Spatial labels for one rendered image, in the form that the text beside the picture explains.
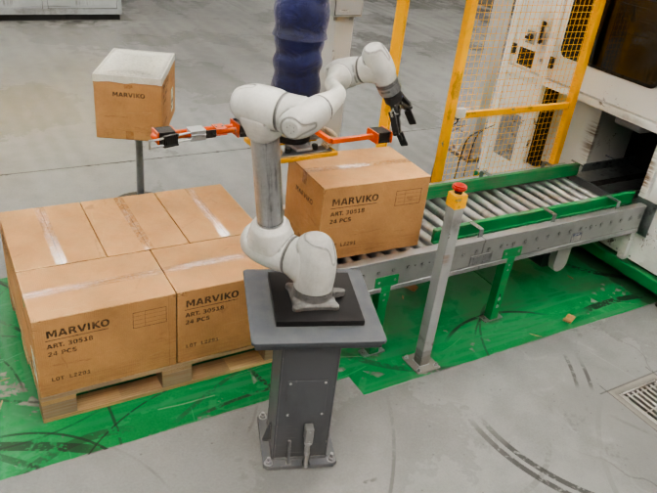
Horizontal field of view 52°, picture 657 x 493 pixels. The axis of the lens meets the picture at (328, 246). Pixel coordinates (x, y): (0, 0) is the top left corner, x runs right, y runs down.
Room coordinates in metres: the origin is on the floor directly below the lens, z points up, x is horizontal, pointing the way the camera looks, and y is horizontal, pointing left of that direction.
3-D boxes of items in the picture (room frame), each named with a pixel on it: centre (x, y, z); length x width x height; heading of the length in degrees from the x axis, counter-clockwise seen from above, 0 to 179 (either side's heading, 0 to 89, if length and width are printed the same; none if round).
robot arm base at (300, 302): (2.20, 0.02, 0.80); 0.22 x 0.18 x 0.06; 107
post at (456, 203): (2.86, -0.56, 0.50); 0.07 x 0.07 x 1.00; 33
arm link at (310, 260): (2.20, 0.05, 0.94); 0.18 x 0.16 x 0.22; 65
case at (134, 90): (4.21, 1.34, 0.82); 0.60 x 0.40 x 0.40; 7
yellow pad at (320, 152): (2.86, 0.17, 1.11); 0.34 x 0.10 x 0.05; 126
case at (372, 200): (3.16, -0.11, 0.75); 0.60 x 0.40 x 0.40; 120
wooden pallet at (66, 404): (2.87, 0.91, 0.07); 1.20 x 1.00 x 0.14; 123
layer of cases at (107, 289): (2.87, 0.91, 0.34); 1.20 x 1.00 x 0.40; 123
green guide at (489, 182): (4.02, -0.94, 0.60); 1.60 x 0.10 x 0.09; 123
